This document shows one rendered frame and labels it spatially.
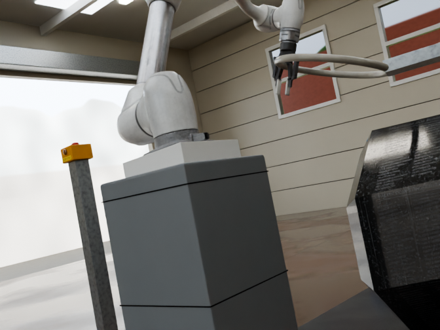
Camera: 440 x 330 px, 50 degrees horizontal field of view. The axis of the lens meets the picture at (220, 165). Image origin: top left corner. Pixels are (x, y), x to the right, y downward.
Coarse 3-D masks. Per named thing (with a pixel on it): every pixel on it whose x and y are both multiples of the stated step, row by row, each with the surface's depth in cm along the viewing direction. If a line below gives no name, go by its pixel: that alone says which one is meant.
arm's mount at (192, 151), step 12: (180, 144) 140; (192, 144) 143; (204, 144) 147; (216, 144) 152; (228, 144) 156; (144, 156) 150; (156, 156) 146; (168, 156) 143; (180, 156) 140; (192, 156) 142; (204, 156) 146; (216, 156) 151; (228, 156) 155; (132, 168) 154; (144, 168) 150; (156, 168) 147
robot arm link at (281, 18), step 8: (288, 0) 210; (296, 0) 209; (280, 8) 213; (288, 8) 210; (296, 8) 209; (272, 16) 218; (280, 16) 213; (288, 16) 210; (296, 16) 209; (280, 24) 214; (288, 24) 210; (296, 24) 210
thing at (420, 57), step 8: (424, 48) 180; (432, 48) 179; (400, 56) 184; (408, 56) 183; (416, 56) 182; (424, 56) 180; (432, 56) 179; (392, 64) 185; (400, 64) 184; (408, 64) 183; (416, 64) 185; (424, 64) 189; (392, 72) 190; (400, 72) 194
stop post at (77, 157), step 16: (80, 144) 247; (64, 160) 248; (80, 160) 247; (80, 176) 245; (80, 192) 244; (80, 208) 246; (96, 208) 249; (80, 224) 247; (96, 224) 247; (96, 240) 245; (96, 256) 244; (96, 272) 242; (96, 288) 241; (96, 304) 243; (112, 304) 245; (96, 320) 245; (112, 320) 244
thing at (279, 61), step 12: (276, 60) 197; (288, 60) 189; (300, 60) 184; (312, 60) 181; (324, 60) 179; (336, 60) 178; (348, 60) 177; (360, 60) 178; (372, 60) 180; (300, 72) 221; (312, 72) 223; (324, 72) 223; (336, 72) 222; (348, 72) 220; (360, 72) 216; (372, 72) 210; (384, 72) 197
